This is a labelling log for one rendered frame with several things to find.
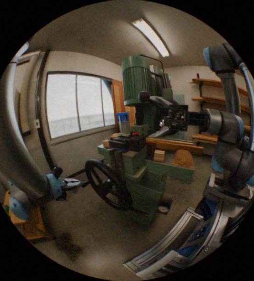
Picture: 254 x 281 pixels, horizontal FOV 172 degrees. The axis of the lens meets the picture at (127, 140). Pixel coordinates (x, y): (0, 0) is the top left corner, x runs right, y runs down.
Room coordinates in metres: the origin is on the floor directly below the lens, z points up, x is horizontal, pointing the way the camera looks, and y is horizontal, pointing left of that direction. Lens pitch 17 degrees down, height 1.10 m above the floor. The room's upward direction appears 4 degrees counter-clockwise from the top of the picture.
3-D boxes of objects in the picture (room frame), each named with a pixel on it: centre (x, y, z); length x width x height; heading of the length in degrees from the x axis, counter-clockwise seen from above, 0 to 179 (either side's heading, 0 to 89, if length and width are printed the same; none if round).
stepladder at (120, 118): (1.44, 0.00, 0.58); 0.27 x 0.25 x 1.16; 51
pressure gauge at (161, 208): (0.20, -0.17, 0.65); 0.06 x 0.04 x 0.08; 54
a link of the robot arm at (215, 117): (0.17, -0.26, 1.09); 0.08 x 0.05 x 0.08; 144
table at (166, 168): (0.41, -0.05, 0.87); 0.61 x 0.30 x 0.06; 54
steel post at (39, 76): (0.86, 1.34, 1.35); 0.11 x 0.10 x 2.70; 139
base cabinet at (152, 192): (0.62, -0.16, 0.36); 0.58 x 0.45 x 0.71; 144
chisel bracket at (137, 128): (0.53, -0.10, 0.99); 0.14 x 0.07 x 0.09; 144
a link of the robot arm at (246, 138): (0.04, -0.57, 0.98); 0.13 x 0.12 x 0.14; 11
